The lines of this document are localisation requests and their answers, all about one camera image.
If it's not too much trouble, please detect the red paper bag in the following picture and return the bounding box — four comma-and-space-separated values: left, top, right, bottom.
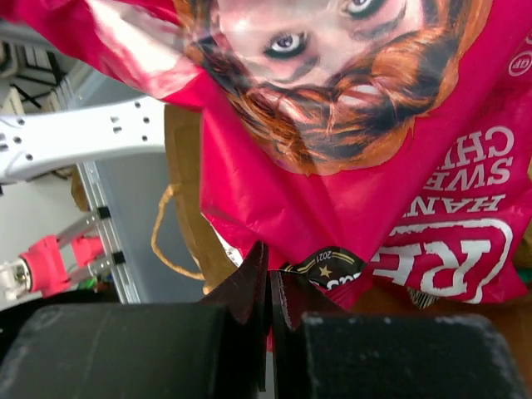
150, 106, 532, 399

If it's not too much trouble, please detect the pink REAL chips bag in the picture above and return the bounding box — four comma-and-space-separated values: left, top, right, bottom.
1, 1, 531, 308

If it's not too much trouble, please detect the aluminium mounting rail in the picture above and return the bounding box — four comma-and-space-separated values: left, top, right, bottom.
77, 161, 140, 303

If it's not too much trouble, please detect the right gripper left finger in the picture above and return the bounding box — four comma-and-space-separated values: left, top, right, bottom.
1, 242, 268, 398

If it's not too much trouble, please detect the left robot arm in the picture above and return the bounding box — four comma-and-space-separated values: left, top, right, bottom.
1, 96, 165, 185

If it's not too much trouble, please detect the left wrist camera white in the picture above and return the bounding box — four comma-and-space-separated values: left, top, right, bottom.
0, 258, 32, 302

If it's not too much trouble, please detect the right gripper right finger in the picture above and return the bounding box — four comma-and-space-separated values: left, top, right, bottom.
270, 272, 528, 398

